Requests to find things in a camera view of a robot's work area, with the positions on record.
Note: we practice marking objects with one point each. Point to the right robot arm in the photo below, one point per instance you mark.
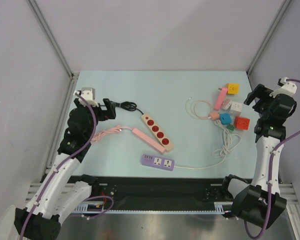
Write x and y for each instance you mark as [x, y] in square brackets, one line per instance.
[259, 202]

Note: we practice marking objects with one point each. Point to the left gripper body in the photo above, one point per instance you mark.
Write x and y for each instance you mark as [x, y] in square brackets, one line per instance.
[101, 115]

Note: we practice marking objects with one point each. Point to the pink power strip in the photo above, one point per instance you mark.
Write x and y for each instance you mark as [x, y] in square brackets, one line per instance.
[149, 141]

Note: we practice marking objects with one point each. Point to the blue adapter plug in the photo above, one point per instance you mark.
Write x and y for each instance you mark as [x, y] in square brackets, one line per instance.
[225, 118]

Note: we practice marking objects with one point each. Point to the orange adapter plug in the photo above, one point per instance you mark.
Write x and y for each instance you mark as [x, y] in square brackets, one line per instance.
[213, 116]

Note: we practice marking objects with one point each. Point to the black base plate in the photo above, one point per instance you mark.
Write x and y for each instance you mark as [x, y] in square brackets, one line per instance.
[162, 194]

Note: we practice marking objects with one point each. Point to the beige power strip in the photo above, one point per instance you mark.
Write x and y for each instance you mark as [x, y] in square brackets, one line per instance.
[157, 132]

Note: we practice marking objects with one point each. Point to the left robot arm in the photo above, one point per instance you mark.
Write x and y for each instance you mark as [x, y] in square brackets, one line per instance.
[44, 214]

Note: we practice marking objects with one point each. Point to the green adapter plug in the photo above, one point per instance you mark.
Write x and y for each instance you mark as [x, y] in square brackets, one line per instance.
[230, 128]

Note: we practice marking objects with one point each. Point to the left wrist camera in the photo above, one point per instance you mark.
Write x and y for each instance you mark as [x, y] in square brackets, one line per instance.
[88, 94]

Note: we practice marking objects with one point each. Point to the purple power strip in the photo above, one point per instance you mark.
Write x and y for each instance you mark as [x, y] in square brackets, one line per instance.
[158, 162]

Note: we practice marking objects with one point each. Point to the red cube socket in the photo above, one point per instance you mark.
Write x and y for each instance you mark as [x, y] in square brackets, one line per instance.
[241, 123]

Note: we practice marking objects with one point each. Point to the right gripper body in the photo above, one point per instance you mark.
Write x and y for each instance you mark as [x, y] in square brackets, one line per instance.
[260, 96]

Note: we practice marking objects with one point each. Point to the yellow cube socket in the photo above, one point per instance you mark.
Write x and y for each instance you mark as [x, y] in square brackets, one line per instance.
[233, 88]

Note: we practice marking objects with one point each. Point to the white cube socket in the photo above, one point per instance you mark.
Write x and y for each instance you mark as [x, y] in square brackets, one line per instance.
[232, 107]

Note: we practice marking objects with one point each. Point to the pink triangular socket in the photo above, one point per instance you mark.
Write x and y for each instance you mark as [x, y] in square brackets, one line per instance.
[221, 97]

